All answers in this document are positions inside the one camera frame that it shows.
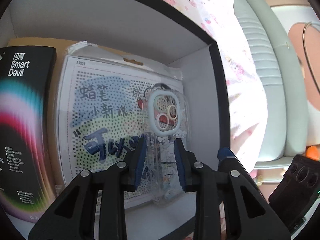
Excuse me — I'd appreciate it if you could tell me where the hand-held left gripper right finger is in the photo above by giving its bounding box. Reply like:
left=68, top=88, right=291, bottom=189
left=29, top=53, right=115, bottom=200
left=174, top=138, right=292, bottom=240

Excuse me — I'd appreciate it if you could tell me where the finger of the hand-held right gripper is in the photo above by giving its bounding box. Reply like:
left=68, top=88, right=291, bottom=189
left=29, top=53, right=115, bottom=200
left=217, top=147, right=252, bottom=180

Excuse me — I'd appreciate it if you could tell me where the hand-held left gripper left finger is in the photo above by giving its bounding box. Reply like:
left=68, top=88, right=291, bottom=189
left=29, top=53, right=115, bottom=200
left=28, top=134, right=148, bottom=240

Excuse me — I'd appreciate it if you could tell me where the clear cartoon phone case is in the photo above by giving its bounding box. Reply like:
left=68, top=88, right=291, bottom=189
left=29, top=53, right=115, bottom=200
left=141, top=90, right=187, bottom=207

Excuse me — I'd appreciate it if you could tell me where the clear plastic phone case package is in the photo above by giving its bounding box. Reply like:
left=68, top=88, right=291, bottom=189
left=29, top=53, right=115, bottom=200
left=56, top=41, right=185, bottom=209

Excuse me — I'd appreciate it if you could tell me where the black screen protector box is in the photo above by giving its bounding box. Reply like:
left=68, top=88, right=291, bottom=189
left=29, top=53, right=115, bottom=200
left=0, top=46, right=57, bottom=222

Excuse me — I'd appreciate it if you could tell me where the black cardboard box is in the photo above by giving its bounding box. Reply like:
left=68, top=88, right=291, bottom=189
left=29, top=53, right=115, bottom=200
left=0, top=0, right=232, bottom=240

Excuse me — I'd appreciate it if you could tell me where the orange toy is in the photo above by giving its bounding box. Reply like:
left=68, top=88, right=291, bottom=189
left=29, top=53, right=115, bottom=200
left=306, top=145, right=320, bottom=160

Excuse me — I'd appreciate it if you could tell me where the pink and cream rug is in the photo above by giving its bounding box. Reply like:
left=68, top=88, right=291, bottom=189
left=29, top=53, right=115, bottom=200
left=257, top=0, right=320, bottom=150

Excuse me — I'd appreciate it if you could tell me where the round metal hoop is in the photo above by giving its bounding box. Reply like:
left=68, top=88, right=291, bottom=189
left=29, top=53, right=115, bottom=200
left=302, top=21, right=320, bottom=93

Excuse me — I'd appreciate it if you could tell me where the grey padded bed frame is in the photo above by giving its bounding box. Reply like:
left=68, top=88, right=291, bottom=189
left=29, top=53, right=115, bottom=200
left=230, top=0, right=309, bottom=170

